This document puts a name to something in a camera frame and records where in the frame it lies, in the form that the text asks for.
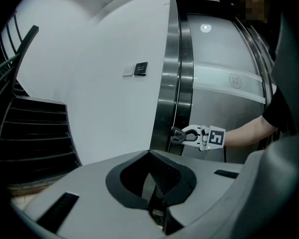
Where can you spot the glass door with frosted stripes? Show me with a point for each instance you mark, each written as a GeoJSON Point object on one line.
{"type": "Point", "coordinates": [214, 46]}

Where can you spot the person's black clothing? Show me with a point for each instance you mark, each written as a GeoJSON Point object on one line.
{"type": "Point", "coordinates": [289, 83]}

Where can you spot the person's right forearm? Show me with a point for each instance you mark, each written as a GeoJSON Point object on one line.
{"type": "Point", "coordinates": [246, 133]}

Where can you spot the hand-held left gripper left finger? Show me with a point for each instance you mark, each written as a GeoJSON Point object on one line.
{"type": "Point", "coordinates": [89, 195]}

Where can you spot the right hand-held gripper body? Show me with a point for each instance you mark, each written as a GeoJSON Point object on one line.
{"type": "Point", "coordinates": [215, 137]}

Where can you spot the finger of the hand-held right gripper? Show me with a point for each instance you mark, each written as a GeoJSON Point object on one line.
{"type": "Point", "coordinates": [194, 142]}
{"type": "Point", "coordinates": [194, 128]}

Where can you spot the black exit button panel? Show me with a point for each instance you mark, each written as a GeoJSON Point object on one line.
{"type": "Point", "coordinates": [140, 68]}

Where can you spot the person's head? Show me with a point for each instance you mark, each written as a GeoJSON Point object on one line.
{"type": "Point", "coordinates": [251, 1]}

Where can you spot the white wall light switch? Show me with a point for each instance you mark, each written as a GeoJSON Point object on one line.
{"type": "Point", "coordinates": [127, 71]}

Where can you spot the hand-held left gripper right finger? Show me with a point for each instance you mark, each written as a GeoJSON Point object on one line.
{"type": "Point", "coordinates": [209, 180]}

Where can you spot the dark grey cleaning cloth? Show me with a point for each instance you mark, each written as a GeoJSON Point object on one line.
{"type": "Point", "coordinates": [177, 136]}

